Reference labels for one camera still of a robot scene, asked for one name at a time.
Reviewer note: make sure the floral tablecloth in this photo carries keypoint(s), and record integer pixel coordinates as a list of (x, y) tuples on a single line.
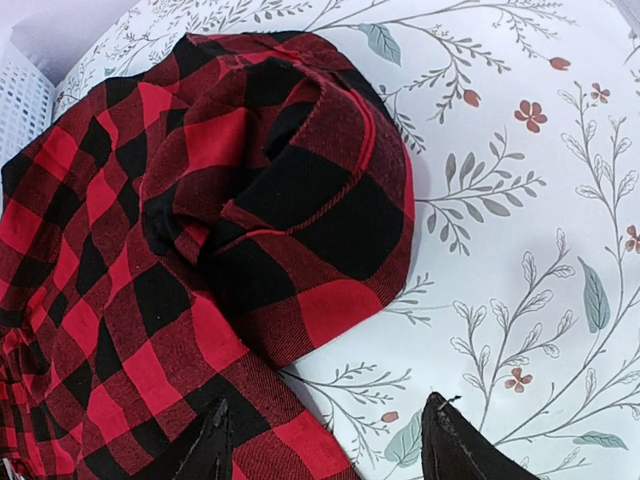
[(522, 304)]

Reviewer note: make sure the red black plaid shirt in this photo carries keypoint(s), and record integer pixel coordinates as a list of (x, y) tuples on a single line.
[(179, 236)]

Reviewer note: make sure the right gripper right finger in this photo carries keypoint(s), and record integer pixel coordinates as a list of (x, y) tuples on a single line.
[(453, 449)]

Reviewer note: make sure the white plastic basket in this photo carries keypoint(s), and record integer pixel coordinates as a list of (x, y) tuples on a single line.
[(26, 105)]

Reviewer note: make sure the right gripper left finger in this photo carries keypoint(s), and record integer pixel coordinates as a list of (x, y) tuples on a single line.
[(203, 451)]

